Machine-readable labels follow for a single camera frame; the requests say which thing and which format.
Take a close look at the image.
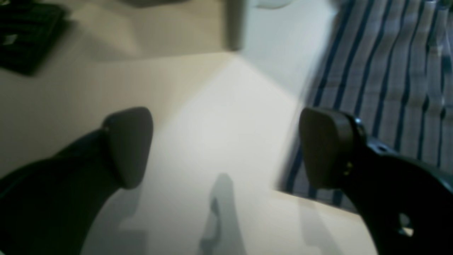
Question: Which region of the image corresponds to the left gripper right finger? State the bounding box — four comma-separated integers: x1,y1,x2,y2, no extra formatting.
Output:
299,108,453,255

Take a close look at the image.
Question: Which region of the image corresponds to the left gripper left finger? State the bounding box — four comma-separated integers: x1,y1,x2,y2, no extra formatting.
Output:
0,107,154,255

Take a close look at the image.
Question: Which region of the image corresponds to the navy white striped t-shirt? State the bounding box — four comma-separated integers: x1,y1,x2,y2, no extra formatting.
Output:
280,0,453,213

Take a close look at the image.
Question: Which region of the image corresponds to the black keyboard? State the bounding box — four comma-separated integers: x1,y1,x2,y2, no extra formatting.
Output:
0,0,69,76

